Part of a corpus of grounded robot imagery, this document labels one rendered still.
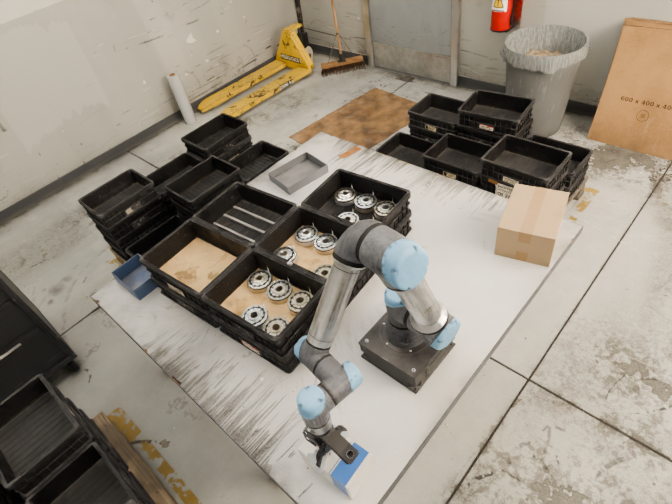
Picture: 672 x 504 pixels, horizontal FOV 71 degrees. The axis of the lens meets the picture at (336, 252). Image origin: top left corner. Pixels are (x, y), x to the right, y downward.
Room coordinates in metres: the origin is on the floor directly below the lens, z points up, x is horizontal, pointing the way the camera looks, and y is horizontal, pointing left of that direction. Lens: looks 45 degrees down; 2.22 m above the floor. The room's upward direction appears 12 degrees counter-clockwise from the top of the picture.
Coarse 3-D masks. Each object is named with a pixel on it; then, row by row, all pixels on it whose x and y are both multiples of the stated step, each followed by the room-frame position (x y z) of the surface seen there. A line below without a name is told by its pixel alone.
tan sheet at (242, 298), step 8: (240, 288) 1.31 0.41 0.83; (248, 288) 1.31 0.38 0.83; (296, 288) 1.25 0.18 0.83; (232, 296) 1.28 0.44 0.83; (240, 296) 1.27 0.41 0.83; (248, 296) 1.26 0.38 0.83; (256, 296) 1.25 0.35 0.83; (264, 296) 1.25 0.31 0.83; (224, 304) 1.25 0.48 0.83; (232, 304) 1.24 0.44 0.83; (240, 304) 1.23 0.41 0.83; (248, 304) 1.22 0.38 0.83; (256, 304) 1.21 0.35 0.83; (264, 304) 1.20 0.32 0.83; (272, 304) 1.20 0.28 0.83; (240, 312) 1.19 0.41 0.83; (272, 312) 1.16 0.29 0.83; (280, 312) 1.15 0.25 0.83; (288, 312) 1.14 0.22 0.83; (288, 320) 1.10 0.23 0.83
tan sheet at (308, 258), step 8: (288, 240) 1.54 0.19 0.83; (296, 248) 1.48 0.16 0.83; (304, 248) 1.47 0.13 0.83; (312, 248) 1.46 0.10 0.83; (304, 256) 1.42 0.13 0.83; (312, 256) 1.41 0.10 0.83; (320, 256) 1.40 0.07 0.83; (328, 256) 1.39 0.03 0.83; (304, 264) 1.37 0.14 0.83; (312, 264) 1.36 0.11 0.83; (320, 264) 1.35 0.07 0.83
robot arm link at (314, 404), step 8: (304, 392) 0.63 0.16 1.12; (312, 392) 0.63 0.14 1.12; (320, 392) 0.62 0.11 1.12; (296, 400) 0.62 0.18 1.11; (304, 400) 0.61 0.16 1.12; (312, 400) 0.60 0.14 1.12; (320, 400) 0.60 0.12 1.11; (328, 400) 0.61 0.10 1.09; (304, 408) 0.59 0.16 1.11; (312, 408) 0.58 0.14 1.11; (320, 408) 0.59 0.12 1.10; (328, 408) 0.60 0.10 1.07; (304, 416) 0.59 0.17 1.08; (312, 416) 0.58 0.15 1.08; (320, 416) 0.58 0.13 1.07; (328, 416) 0.60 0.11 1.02; (312, 424) 0.58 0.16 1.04; (320, 424) 0.58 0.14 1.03
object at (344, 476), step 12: (336, 456) 0.59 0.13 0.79; (360, 456) 0.57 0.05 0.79; (372, 456) 0.57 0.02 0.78; (324, 468) 0.56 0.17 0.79; (336, 468) 0.55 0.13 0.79; (348, 468) 0.54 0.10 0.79; (360, 468) 0.54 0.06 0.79; (372, 468) 0.56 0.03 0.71; (336, 480) 0.52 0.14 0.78; (348, 480) 0.51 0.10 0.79; (360, 480) 0.52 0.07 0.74; (348, 492) 0.49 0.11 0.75
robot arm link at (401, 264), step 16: (384, 224) 0.88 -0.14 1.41; (368, 240) 0.82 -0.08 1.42; (384, 240) 0.80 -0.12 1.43; (400, 240) 0.79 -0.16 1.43; (368, 256) 0.80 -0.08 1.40; (384, 256) 0.76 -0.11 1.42; (400, 256) 0.74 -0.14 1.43; (416, 256) 0.75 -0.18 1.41; (384, 272) 0.74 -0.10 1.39; (400, 272) 0.73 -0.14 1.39; (416, 272) 0.74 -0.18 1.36; (400, 288) 0.72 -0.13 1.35; (416, 288) 0.77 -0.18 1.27; (416, 304) 0.78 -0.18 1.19; (432, 304) 0.80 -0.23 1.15; (416, 320) 0.81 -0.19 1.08; (432, 320) 0.80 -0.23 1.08; (448, 320) 0.82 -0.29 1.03; (432, 336) 0.79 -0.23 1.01; (448, 336) 0.79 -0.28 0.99
